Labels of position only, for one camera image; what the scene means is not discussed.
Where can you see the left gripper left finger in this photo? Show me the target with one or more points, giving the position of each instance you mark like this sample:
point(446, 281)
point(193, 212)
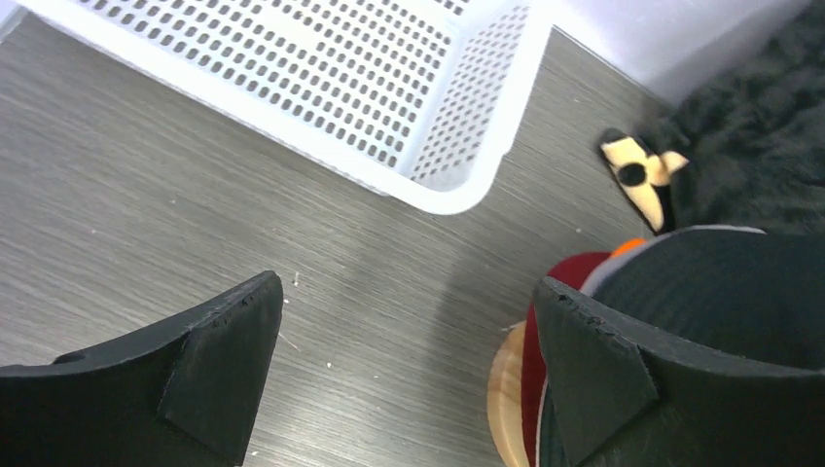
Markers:
point(184, 391)

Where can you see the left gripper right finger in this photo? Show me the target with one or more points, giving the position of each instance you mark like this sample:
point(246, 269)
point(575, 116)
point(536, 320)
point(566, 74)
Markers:
point(629, 394)

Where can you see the wooden hat stand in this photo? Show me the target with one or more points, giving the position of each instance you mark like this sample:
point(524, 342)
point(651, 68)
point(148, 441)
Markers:
point(503, 400)

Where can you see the grey white hat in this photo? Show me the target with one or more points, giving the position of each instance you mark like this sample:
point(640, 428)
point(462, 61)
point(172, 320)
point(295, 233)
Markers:
point(611, 265)

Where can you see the dark red bucket hat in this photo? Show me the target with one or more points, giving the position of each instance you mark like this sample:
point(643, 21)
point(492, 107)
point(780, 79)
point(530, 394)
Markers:
point(539, 351)

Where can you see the orange hat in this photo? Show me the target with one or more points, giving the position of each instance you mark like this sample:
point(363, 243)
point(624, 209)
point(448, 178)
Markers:
point(628, 246)

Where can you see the black hat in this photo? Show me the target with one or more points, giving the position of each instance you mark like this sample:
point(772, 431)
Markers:
point(757, 296)

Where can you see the black floral plush pillow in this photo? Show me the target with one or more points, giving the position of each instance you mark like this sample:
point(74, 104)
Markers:
point(744, 149)

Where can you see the white plastic basket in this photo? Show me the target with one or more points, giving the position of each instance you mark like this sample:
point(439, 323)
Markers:
point(415, 100)

